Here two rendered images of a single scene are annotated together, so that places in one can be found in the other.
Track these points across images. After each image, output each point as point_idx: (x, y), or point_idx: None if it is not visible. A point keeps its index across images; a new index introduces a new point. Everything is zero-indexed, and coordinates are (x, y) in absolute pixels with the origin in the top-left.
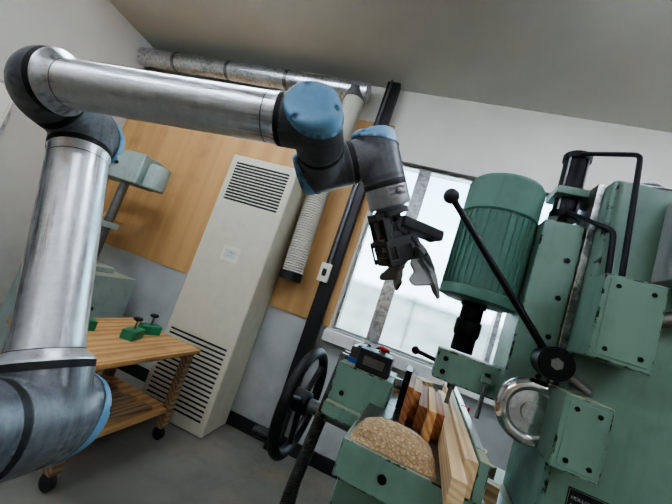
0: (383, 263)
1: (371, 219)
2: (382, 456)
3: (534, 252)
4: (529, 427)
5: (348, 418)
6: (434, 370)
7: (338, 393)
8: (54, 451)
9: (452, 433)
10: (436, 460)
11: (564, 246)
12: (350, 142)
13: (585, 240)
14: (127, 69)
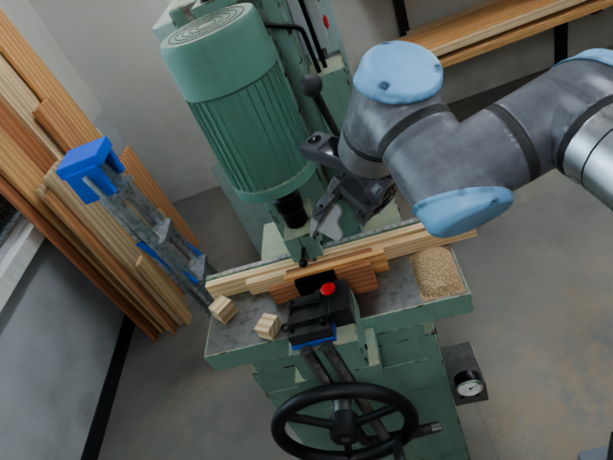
0: (382, 209)
1: (393, 182)
2: (461, 270)
3: None
4: None
5: (377, 341)
6: (321, 249)
7: (366, 350)
8: None
9: (390, 241)
10: (414, 254)
11: (279, 63)
12: (446, 106)
13: (278, 47)
14: None
